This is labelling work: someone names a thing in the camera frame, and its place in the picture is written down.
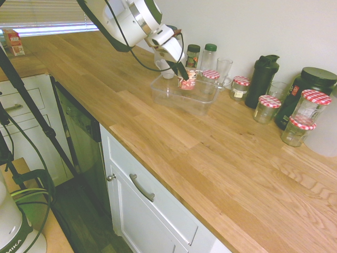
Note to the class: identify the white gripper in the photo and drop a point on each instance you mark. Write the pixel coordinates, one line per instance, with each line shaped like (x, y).
(172, 50)

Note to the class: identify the red cereal cup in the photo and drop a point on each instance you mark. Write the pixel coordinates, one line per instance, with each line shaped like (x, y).
(190, 81)

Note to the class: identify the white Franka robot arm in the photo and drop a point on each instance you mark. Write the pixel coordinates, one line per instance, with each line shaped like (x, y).
(123, 21)

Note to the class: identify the clear rectangular plastic container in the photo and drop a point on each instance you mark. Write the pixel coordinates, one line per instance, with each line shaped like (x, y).
(184, 100)

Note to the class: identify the white ceramic mug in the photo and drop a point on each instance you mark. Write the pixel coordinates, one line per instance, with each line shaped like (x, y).
(164, 69)

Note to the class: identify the spice jar black lid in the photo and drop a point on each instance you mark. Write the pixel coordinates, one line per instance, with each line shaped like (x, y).
(193, 56)

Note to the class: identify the empty jar checkered lid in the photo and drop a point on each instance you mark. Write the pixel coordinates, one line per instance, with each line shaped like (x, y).
(267, 109)
(312, 105)
(296, 134)
(210, 75)

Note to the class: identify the clear bottle green lid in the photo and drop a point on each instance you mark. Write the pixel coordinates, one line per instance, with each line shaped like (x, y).
(209, 58)

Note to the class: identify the tall clear drinking glass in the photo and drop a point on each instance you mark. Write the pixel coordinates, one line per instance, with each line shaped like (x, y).
(224, 67)

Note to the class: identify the labelled jar checkered lid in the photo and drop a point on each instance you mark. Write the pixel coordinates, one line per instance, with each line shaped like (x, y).
(240, 88)

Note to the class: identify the black shaker bottle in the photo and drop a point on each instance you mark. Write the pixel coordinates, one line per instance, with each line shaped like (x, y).
(260, 81)

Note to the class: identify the small clear glass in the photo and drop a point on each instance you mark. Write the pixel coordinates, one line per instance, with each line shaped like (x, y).
(278, 91)

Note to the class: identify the dark dishwasher front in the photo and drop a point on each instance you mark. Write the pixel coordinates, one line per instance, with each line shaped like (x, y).
(79, 126)

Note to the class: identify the metal cabinet knob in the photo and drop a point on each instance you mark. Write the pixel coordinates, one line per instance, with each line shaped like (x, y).
(111, 177)

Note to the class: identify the black Vega protein tub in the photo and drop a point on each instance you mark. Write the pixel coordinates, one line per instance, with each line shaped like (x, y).
(313, 79)

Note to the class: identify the white kitchen cabinet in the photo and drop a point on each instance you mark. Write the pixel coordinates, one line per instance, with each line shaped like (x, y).
(147, 210)

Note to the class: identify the white window blind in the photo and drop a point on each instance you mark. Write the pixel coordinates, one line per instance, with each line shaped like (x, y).
(44, 13)

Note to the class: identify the white cabinet with drawers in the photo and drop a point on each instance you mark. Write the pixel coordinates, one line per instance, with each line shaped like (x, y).
(31, 124)

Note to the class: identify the red and white carton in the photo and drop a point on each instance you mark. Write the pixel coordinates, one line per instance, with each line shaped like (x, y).
(14, 42)

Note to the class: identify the wooden robot mounting board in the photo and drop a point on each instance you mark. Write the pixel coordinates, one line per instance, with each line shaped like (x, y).
(56, 234)

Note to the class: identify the wrist camera with brown mount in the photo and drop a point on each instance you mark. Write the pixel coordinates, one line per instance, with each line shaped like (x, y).
(176, 33)

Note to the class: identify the black camera tripod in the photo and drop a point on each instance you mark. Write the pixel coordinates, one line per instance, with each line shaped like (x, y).
(29, 105)

